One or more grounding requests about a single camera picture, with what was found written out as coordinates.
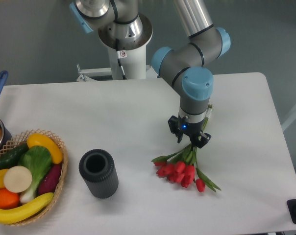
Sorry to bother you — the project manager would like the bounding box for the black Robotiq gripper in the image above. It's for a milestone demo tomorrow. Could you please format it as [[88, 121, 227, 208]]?
[[168, 116, 211, 148]]

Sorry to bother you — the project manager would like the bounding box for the red tulip bouquet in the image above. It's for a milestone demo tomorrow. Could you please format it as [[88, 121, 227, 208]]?
[[151, 142, 220, 192]]

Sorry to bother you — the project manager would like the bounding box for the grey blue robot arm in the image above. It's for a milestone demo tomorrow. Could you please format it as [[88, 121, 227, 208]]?
[[70, 0, 231, 148]]

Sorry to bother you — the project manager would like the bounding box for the dark grey ribbed vase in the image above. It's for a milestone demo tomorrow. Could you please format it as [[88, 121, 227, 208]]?
[[78, 149, 119, 199]]

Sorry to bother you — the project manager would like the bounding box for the purple sweet potato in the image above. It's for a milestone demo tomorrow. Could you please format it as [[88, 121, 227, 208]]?
[[38, 164, 62, 195]]

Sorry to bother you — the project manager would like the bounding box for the yellow squash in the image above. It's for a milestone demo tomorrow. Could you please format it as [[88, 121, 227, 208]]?
[[26, 133, 63, 164]]

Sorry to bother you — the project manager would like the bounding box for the green bok choy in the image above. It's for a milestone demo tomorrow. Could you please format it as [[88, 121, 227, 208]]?
[[18, 146, 52, 204]]

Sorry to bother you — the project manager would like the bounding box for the woven wicker basket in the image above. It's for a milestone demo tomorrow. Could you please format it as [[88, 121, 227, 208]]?
[[0, 129, 68, 226]]

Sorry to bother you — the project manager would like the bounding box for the white radish slice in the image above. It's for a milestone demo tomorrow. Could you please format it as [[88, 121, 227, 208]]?
[[3, 165, 32, 193]]

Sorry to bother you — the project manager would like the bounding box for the green cucumber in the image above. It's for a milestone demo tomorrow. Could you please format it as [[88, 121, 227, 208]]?
[[0, 143, 28, 170]]

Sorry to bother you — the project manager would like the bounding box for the orange fruit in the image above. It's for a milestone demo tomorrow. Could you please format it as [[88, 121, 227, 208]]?
[[0, 188, 20, 210]]

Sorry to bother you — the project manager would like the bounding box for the yellow banana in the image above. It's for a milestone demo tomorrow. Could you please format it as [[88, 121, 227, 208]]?
[[0, 192, 54, 224]]

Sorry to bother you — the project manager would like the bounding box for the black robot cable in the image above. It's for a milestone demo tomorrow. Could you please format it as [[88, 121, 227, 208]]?
[[115, 38, 127, 80]]

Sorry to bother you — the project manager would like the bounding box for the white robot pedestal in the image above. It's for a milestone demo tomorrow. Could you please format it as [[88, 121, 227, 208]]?
[[76, 12, 163, 82]]

